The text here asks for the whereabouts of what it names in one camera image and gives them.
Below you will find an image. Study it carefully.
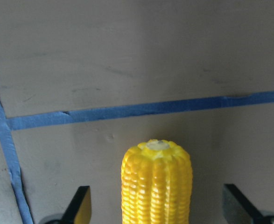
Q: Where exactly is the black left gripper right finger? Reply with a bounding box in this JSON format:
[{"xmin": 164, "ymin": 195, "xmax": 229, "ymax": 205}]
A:
[{"xmin": 222, "ymin": 184, "xmax": 267, "ymax": 224}]

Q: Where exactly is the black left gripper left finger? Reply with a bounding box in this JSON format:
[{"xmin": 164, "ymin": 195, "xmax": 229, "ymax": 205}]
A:
[{"xmin": 60, "ymin": 186, "xmax": 91, "ymax": 224}]

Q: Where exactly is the yellow corn cob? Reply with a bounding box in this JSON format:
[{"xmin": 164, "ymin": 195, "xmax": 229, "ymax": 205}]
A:
[{"xmin": 121, "ymin": 140, "xmax": 193, "ymax": 224}]

